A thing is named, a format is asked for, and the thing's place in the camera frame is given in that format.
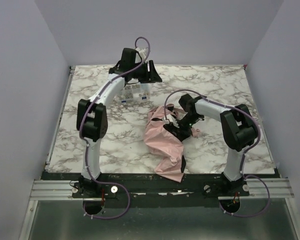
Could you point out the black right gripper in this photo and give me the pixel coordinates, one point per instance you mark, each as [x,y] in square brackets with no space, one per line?
[179,128]

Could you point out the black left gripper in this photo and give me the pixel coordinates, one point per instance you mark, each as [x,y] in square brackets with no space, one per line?
[151,71]

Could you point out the pink folding umbrella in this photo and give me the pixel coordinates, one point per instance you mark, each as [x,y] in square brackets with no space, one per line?
[165,140]

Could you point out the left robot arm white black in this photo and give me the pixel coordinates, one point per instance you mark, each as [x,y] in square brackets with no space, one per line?
[92,120]

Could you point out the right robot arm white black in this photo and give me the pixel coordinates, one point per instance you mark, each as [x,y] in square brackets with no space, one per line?
[239,129]

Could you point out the clear plastic organizer box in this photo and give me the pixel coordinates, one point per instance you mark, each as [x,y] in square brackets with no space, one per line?
[138,92]

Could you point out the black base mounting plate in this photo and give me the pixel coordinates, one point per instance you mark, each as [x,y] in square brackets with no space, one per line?
[137,190]

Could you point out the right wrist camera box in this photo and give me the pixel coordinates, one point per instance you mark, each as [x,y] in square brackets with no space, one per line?
[170,119]

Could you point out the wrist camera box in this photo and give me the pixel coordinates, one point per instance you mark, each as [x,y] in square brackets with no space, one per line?
[142,52]
[170,119]

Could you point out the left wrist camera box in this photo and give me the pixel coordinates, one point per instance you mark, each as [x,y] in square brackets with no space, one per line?
[142,52]

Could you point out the aluminium frame rail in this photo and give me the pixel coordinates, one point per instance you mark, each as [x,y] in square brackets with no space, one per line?
[43,190]

